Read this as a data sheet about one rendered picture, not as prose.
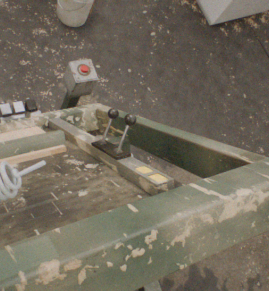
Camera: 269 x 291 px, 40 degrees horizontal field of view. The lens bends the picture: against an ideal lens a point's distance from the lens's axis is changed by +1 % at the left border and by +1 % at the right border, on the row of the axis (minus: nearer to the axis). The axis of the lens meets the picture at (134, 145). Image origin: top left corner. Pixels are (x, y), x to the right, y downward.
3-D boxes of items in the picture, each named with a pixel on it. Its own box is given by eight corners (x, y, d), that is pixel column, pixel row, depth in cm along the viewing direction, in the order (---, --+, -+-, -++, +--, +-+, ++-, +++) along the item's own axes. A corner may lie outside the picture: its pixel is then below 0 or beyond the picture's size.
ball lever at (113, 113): (103, 146, 123) (117, 109, 122) (108, 149, 119) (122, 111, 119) (94, 143, 121) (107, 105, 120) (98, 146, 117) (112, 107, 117)
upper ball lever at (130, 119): (119, 155, 112) (134, 114, 112) (124, 158, 109) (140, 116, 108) (108, 152, 110) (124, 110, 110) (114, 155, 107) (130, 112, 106)
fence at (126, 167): (59, 125, 171) (58, 117, 170) (175, 194, 90) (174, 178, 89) (49, 127, 169) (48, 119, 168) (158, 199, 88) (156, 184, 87)
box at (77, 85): (83, 76, 200) (91, 58, 184) (90, 95, 197) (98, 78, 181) (62, 79, 194) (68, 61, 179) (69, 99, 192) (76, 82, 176)
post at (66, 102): (58, 132, 263) (79, 81, 198) (60, 140, 262) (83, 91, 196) (49, 134, 261) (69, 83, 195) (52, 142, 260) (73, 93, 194)
